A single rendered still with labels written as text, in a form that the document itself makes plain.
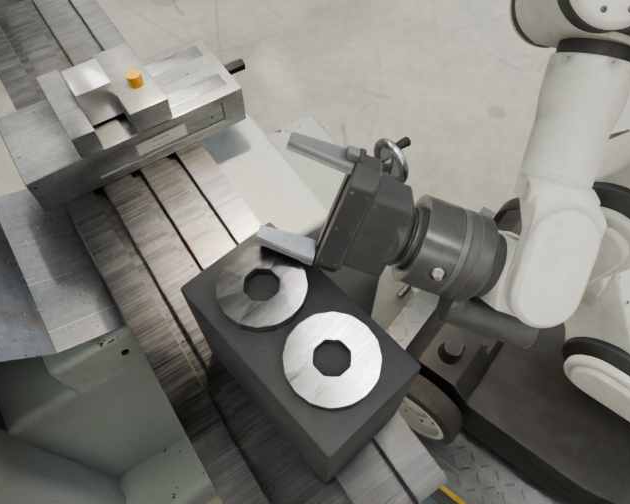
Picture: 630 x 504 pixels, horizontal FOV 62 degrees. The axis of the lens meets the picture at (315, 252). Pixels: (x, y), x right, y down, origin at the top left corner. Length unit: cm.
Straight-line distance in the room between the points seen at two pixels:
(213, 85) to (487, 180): 143
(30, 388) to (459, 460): 85
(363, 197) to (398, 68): 203
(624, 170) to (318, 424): 49
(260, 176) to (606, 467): 82
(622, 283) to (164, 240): 69
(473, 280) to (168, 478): 110
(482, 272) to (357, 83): 194
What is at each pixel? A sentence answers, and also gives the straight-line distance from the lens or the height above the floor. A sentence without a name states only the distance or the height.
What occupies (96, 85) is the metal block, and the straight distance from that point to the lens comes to 83.
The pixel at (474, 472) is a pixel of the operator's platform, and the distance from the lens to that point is 125.
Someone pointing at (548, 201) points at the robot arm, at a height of 122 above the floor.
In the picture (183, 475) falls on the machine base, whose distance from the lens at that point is 144.
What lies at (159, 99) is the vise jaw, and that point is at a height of 105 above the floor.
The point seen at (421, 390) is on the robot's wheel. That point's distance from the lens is 105.
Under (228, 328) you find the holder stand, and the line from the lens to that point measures 51.
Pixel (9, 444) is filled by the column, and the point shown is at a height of 73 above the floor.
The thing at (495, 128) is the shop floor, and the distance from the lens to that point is 231.
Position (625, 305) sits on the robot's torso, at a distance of 95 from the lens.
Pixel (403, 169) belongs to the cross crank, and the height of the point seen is 66.
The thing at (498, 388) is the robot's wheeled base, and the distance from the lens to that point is 112.
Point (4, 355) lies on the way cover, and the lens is 81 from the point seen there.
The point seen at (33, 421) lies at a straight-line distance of 100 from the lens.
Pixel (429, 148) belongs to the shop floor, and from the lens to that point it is 217.
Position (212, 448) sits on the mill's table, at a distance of 68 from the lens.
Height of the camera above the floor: 159
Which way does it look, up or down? 60 degrees down
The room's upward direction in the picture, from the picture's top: straight up
